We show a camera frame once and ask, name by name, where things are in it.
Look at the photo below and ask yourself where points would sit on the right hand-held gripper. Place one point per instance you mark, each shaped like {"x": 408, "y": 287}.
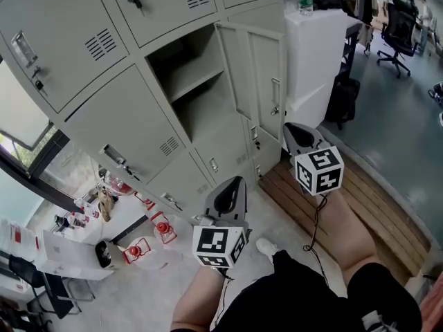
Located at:
{"x": 320, "y": 171}

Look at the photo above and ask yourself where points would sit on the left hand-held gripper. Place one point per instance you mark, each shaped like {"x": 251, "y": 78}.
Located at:
{"x": 214, "y": 246}

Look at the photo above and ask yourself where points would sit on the locker door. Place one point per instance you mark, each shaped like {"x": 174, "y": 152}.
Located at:
{"x": 263, "y": 74}

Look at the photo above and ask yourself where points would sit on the grey metal locker cabinet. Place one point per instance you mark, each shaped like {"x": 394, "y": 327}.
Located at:
{"x": 104, "y": 116}

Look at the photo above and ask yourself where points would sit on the person's left forearm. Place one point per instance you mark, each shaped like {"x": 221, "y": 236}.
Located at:
{"x": 197, "y": 299}

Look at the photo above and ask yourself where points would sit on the person's right forearm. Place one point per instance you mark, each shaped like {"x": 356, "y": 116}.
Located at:
{"x": 346, "y": 240}

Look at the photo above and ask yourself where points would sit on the black backpack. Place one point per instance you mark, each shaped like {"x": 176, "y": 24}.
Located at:
{"x": 342, "y": 99}

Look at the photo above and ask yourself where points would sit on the person's white shoe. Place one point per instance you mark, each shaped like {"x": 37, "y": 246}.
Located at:
{"x": 266, "y": 247}

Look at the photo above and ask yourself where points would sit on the wooden slat platform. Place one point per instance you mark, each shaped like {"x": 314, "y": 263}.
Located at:
{"x": 380, "y": 199}

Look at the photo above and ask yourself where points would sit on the white side table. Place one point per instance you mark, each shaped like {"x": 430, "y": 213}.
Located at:
{"x": 128, "y": 213}

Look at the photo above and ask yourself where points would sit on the red white plastic package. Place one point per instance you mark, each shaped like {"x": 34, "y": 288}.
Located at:
{"x": 119, "y": 185}

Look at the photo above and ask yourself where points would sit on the person's black clothing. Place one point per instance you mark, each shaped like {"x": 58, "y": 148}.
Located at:
{"x": 294, "y": 299}

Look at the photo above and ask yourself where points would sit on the brown crumpled bag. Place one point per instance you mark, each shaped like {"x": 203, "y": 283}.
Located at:
{"x": 105, "y": 206}

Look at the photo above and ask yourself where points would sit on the white bin with black opening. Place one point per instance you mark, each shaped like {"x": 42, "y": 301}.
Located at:
{"x": 104, "y": 254}

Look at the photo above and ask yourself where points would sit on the small black bag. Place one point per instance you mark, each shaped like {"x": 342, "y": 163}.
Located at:
{"x": 325, "y": 0}

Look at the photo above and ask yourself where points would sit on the black office chair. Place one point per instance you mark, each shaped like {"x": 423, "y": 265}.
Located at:
{"x": 398, "y": 33}

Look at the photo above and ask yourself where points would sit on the small red cap bottle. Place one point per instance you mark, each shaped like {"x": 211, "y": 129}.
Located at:
{"x": 74, "y": 220}
{"x": 84, "y": 212}

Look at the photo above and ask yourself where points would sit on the black cup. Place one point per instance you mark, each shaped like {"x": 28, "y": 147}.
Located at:
{"x": 61, "y": 221}

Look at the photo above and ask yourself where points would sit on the black mesh chair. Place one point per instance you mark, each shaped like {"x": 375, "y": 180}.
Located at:
{"x": 24, "y": 272}

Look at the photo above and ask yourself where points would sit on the black key with fob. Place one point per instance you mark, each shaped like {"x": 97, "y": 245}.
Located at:
{"x": 38, "y": 83}
{"x": 136, "y": 2}

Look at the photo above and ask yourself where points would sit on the clear container with red label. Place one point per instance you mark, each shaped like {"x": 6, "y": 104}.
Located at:
{"x": 14, "y": 235}

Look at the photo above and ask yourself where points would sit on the frosted window sash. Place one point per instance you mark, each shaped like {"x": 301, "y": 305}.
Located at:
{"x": 17, "y": 116}

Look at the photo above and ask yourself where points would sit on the black window frame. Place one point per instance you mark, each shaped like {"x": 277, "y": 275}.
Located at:
{"x": 41, "y": 161}

